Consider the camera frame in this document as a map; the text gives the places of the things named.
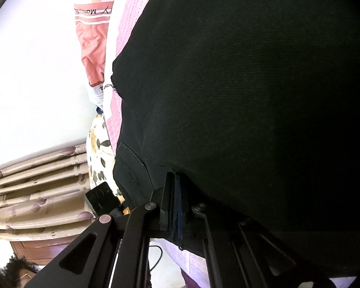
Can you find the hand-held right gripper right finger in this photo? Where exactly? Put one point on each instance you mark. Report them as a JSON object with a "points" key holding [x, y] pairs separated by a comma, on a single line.
{"points": [[183, 216]]}

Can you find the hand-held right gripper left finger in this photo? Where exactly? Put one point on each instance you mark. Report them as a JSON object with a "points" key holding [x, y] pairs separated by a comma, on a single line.
{"points": [[169, 210]]}

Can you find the black pants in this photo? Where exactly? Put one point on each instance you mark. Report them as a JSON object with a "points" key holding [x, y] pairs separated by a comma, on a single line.
{"points": [[243, 96]]}

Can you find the yellow floral pillow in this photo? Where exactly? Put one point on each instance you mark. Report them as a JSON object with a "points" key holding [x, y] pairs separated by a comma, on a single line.
{"points": [[100, 153]]}

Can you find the beige patterned curtain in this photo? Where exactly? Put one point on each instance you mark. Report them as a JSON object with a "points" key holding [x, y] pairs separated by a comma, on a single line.
{"points": [[32, 192]]}

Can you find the brown wooden door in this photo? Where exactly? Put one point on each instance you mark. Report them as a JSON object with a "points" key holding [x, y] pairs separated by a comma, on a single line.
{"points": [[41, 249]]}

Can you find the white and blue cloth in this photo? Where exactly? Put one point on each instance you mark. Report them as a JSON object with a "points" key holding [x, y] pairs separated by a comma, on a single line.
{"points": [[97, 99]]}

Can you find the person's head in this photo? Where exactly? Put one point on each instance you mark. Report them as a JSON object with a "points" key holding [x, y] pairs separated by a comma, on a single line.
{"points": [[20, 268]]}

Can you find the orange checked pillow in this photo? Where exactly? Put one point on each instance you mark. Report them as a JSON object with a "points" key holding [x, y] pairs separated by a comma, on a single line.
{"points": [[91, 45]]}

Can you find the pink checked bedsheet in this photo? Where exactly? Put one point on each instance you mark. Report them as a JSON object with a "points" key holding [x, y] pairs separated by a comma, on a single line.
{"points": [[122, 15]]}

